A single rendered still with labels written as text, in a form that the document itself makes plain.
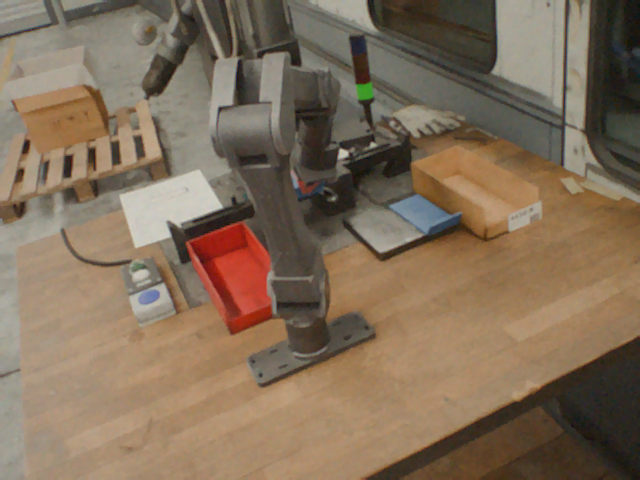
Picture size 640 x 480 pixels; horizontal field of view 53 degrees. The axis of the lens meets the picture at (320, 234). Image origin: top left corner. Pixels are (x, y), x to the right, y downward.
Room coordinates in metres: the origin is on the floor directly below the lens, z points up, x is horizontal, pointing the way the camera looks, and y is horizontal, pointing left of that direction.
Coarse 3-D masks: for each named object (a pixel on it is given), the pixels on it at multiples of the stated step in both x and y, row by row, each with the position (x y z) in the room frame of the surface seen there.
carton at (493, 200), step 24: (432, 168) 1.20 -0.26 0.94; (456, 168) 1.22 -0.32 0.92; (480, 168) 1.15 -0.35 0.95; (432, 192) 1.12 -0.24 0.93; (456, 192) 1.04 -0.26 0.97; (480, 192) 1.13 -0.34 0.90; (504, 192) 1.08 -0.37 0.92; (528, 192) 1.01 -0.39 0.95; (480, 216) 0.97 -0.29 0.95; (504, 216) 1.02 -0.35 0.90; (528, 216) 0.99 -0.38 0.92
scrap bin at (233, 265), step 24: (192, 240) 1.07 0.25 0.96; (216, 240) 1.09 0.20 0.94; (240, 240) 1.10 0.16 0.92; (216, 264) 1.06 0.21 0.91; (240, 264) 1.04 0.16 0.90; (264, 264) 1.00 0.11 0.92; (216, 288) 0.98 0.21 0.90; (240, 288) 0.96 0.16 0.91; (264, 288) 0.94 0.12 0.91; (240, 312) 0.89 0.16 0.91; (264, 312) 0.86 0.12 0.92
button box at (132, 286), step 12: (60, 228) 1.36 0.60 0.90; (72, 252) 1.22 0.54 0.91; (108, 264) 1.14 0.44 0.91; (120, 264) 1.14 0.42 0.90; (132, 264) 1.08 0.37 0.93; (156, 264) 1.06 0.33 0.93; (132, 276) 1.04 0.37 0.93; (156, 276) 1.02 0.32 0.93; (132, 288) 0.99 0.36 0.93; (144, 288) 0.99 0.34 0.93
